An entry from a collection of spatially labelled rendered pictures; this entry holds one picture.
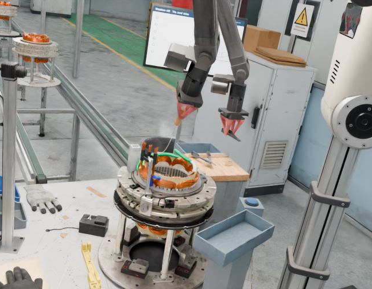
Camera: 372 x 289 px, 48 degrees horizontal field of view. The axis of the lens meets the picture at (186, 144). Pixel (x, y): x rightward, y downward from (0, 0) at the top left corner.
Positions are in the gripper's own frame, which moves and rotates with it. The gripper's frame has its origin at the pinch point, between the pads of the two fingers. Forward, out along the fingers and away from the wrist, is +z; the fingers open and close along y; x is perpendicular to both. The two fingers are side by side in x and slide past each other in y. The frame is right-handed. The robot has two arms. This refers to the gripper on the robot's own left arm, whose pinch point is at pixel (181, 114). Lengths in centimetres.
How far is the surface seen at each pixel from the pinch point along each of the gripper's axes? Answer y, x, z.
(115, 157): -74, -1, 93
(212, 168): -7.6, 22.0, 27.7
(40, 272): 26, -33, 51
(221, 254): 40.7, 10.1, 11.7
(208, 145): -32, 28, 37
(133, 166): 3.9, -10.1, 20.4
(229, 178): -2.9, 27.6, 26.5
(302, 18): -240, 158, 49
